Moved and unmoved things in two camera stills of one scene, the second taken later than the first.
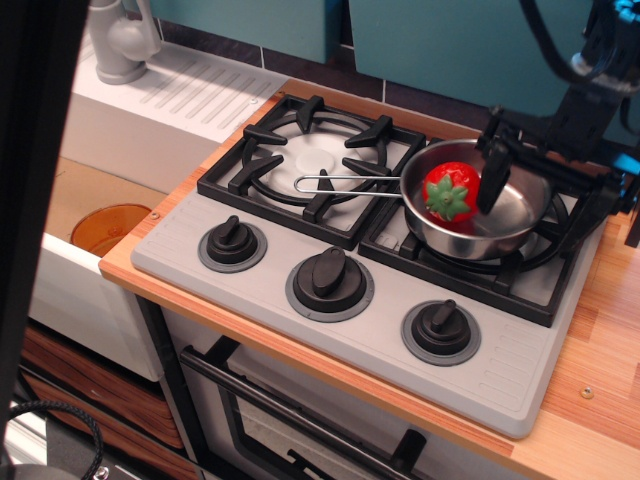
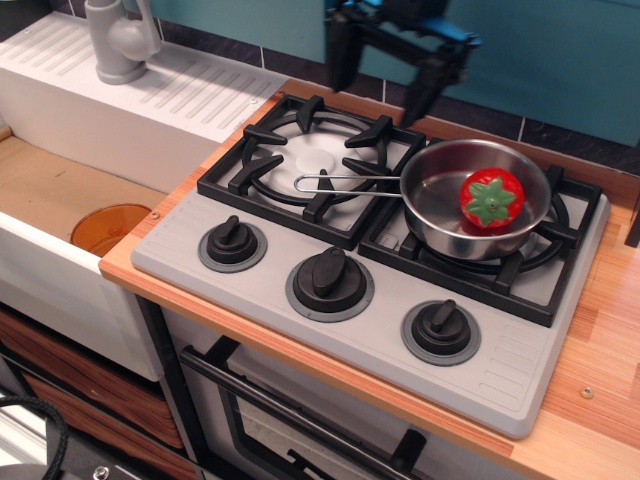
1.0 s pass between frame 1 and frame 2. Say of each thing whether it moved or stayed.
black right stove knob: stayed
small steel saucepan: stayed
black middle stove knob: stayed
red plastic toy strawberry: moved
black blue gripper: moved
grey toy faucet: stayed
